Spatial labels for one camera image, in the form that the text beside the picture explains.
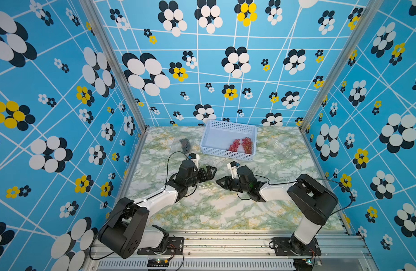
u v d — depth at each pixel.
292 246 0.64
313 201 0.47
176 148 1.08
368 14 0.69
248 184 0.71
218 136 1.15
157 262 0.72
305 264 0.70
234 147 1.05
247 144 1.08
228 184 0.79
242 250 0.74
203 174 0.76
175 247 0.73
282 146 1.09
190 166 0.68
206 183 0.79
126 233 0.42
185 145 1.08
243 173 0.72
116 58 0.85
